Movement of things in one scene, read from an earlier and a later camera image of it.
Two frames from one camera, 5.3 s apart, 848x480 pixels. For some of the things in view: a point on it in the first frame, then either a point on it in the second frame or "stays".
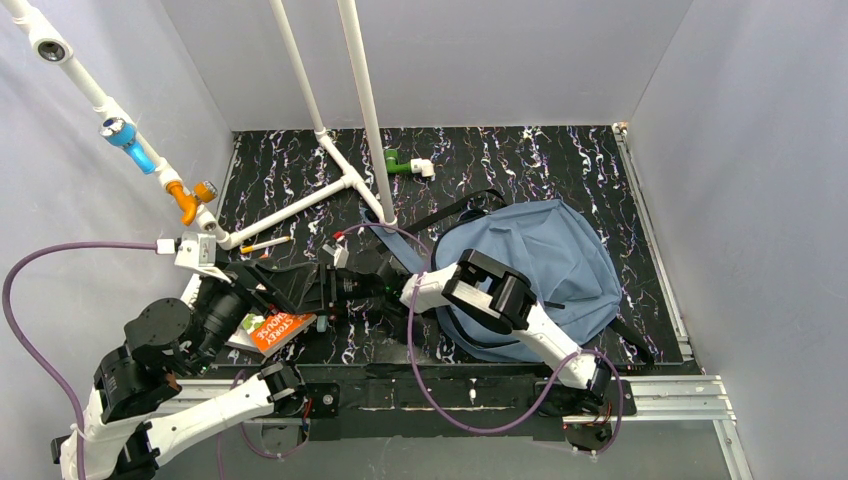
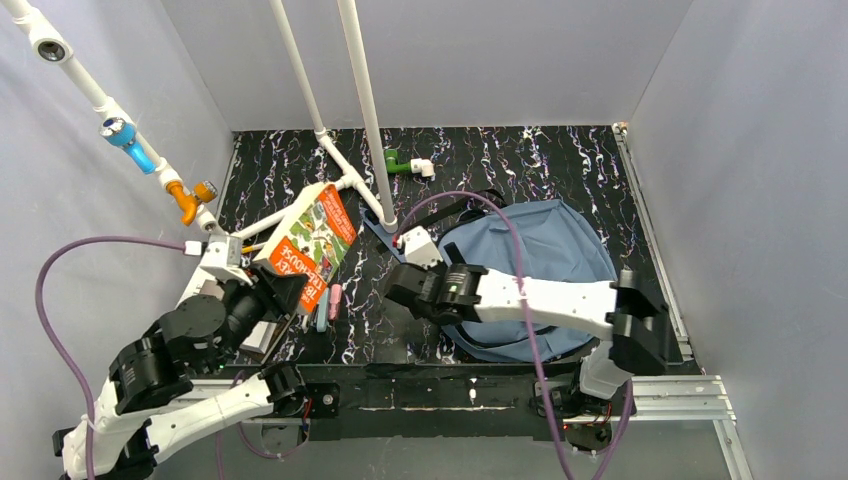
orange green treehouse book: (264, 334) → (313, 242)
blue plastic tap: (123, 133) stays
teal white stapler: (322, 324) stays
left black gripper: (240, 288) stays
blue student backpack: (549, 249) stays
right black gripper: (332, 287) → (403, 291)
